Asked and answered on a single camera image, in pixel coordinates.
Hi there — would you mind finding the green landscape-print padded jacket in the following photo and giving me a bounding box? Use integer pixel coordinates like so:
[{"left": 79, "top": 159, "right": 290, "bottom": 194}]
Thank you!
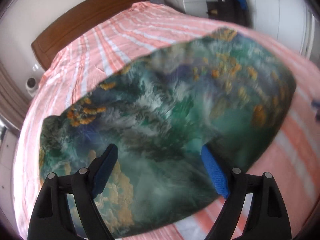
[{"left": 39, "top": 28, "right": 296, "bottom": 238}]

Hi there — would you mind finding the white window bench cabinet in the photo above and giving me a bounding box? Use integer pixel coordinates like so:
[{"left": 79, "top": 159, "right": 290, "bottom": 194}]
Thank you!
[{"left": 1, "top": 130, "right": 18, "bottom": 222}]

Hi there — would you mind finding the beige brown curtain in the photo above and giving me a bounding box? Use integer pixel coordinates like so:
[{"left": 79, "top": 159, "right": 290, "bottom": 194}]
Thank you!
[{"left": 0, "top": 63, "right": 29, "bottom": 131}]

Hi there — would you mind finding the small white round fan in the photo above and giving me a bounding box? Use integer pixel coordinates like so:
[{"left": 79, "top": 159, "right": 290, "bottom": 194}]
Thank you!
[{"left": 25, "top": 77, "right": 39, "bottom": 98}]

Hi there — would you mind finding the pink white striped bed sheet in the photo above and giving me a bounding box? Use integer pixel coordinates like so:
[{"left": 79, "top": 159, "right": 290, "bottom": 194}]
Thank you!
[{"left": 13, "top": 2, "right": 319, "bottom": 239}]

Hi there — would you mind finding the brown wooden headboard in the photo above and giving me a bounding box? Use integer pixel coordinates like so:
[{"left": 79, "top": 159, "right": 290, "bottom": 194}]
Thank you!
[{"left": 31, "top": 0, "right": 149, "bottom": 70}]

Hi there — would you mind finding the white wardrobe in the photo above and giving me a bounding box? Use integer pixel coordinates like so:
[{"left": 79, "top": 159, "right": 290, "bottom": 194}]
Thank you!
[{"left": 246, "top": 0, "right": 319, "bottom": 59}]

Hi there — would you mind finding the white drawer desk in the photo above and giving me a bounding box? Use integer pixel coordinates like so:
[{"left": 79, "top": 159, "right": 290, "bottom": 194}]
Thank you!
[{"left": 164, "top": 0, "right": 217, "bottom": 18}]

